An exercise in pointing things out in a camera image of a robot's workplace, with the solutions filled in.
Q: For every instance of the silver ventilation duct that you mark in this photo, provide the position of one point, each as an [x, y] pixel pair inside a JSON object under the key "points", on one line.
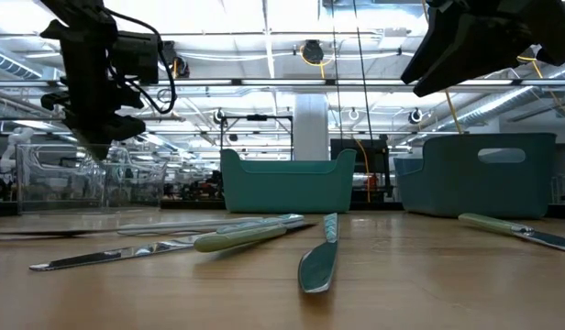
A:
{"points": [[9, 64], [493, 106]]}

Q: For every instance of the black frame stand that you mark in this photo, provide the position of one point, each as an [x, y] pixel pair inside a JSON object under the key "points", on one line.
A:
{"points": [[257, 117]]}

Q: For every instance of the teal plastic bin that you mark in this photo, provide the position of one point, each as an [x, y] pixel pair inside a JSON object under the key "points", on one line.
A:
{"points": [[287, 188]]}

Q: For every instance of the white pillar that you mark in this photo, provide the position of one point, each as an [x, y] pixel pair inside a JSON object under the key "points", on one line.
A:
{"points": [[311, 128]]}

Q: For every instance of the blue-green plastic bin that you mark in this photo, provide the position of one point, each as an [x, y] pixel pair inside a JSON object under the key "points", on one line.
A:
{"points": [[457, 183]]}

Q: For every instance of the clear plastic container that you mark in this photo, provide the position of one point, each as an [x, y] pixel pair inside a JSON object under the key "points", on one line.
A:
{"points": [[58, 183]]}

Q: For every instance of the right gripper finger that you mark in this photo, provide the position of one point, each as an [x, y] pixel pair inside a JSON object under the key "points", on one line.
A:
{"points": [[436, 41], [489, 50]]}

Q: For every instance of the long ceiling light rail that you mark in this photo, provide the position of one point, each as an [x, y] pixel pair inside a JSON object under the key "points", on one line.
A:
{"points": [[282, 82]]}

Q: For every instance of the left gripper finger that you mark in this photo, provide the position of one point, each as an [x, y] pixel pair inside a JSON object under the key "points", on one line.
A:
{"points": [[103, 128], [99, 149]]}

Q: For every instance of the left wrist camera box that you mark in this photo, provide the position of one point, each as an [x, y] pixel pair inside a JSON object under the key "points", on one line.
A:
{"points": [[136, 57]]}

